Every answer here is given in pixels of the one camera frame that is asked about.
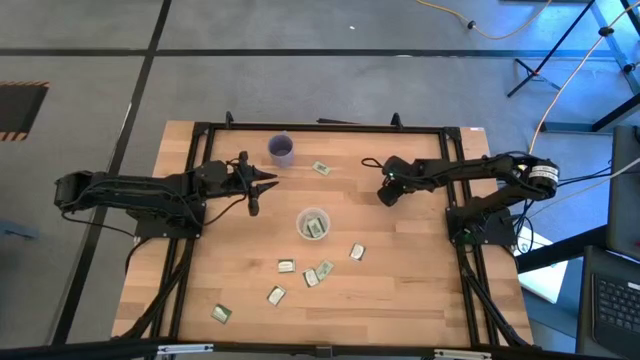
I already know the black laptop keyboard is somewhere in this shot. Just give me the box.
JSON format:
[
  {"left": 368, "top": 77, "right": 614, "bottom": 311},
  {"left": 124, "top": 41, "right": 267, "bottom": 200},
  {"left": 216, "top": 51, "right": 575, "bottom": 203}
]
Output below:
[{"left": 574, "top": 244, "right": 640, "bottom": 359}]

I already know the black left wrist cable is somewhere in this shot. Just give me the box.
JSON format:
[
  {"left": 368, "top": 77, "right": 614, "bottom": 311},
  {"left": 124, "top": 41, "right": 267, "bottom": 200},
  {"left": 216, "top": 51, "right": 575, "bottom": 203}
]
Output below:
[{"left": 199, "top": 158, "right": 251, "bottom": 227}]

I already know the black stand frame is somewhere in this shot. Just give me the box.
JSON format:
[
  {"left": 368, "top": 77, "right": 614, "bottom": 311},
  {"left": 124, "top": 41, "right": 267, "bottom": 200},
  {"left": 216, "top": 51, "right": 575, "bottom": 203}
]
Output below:
[{"left": 506, "top": 0, "right": 640, "bottom": 134}]

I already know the clear plastic bowl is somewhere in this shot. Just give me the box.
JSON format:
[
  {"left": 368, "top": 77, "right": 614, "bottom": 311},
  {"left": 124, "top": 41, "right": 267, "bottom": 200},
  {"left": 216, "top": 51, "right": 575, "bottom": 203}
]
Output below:
[{"left": 295, "top": 206, "right": 332, "bottom": 242}]

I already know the lavender ceramic mug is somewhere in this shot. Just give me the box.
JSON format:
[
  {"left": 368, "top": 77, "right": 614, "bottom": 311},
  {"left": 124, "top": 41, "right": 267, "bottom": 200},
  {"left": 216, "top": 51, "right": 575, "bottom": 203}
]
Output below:
[{"left": 267, "top": 132, "right": 296, "bottom": 169}]

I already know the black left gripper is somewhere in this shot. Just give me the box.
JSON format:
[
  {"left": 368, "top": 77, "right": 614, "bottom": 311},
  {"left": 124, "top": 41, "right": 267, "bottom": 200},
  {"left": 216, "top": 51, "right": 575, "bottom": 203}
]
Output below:
[{"left": 223, "top": 151, "right": 280, "bottom": 218}]

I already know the black camera rig bar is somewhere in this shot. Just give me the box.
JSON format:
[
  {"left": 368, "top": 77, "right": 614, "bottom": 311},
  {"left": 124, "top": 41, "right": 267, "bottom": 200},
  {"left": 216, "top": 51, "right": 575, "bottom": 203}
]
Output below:
[{"left": 0, "top": 338, "right": 640, "bottom": 360}]

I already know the silver rig bracket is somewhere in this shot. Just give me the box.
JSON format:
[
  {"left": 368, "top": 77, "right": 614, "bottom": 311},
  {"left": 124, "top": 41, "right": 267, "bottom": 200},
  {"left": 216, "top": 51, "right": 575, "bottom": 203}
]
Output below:
[
  {"left": 157, "top": 343, "right": 215, "bottom": 356},
  {"left": 433, "top": 348, "right": 494, "bottom": 360}
]

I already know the hazard striped floor hatch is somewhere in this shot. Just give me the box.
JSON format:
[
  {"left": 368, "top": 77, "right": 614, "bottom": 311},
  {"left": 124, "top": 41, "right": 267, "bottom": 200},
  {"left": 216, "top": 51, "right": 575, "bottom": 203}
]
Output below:
[{"left": 0, "top": 81, "right": 50, "bottom": 142}]

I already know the black aluminium table frame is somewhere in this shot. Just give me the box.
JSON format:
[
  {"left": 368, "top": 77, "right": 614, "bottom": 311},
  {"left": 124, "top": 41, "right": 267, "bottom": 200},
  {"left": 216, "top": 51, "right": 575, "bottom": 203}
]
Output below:
[{"left": 112, "top": 110, "right": 536, "bottom": 351}]

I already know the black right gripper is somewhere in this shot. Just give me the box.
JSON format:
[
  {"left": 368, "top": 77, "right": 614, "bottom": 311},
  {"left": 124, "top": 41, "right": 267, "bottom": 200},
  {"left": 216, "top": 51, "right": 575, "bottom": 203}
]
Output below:
[{"left": 376, "top": 169, "right": 404, "bottom": 208}]

